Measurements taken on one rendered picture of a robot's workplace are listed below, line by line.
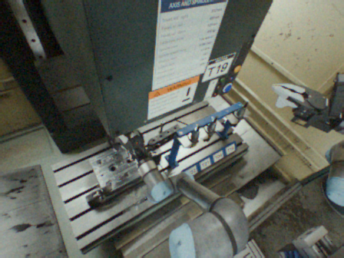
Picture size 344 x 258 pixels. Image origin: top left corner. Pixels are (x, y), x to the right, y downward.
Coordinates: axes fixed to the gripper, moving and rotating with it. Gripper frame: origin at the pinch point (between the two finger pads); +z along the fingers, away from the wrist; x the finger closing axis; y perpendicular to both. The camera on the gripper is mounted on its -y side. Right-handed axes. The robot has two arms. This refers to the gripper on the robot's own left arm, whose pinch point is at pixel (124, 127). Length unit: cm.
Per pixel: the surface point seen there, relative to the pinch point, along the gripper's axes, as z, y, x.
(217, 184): -37, 57, 51
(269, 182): -55, 64, 93
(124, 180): -11.7, 30.9, -7.0
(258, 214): -65, 49, 57
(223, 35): -21, -53, 18
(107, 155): 7.0, 31.1, -9.3
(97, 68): -21, -52, -12
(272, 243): -100, 129, 99
